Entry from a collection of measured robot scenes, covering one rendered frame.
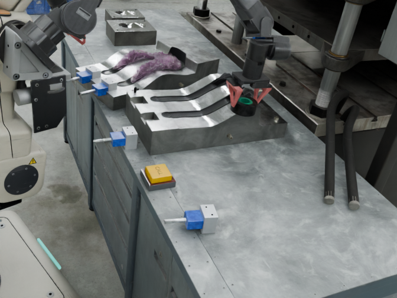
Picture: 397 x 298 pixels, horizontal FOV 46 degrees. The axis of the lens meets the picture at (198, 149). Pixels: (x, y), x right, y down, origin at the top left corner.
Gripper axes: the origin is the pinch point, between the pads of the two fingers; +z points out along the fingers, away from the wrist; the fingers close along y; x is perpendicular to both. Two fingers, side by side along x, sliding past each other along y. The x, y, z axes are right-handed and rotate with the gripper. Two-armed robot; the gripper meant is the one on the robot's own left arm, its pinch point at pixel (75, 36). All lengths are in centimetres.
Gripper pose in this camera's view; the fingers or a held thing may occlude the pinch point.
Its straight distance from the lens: 174.3
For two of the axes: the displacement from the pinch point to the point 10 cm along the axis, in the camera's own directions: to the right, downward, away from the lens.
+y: -6.5, -4.9, 5.8
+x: -7.2, 6.2, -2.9
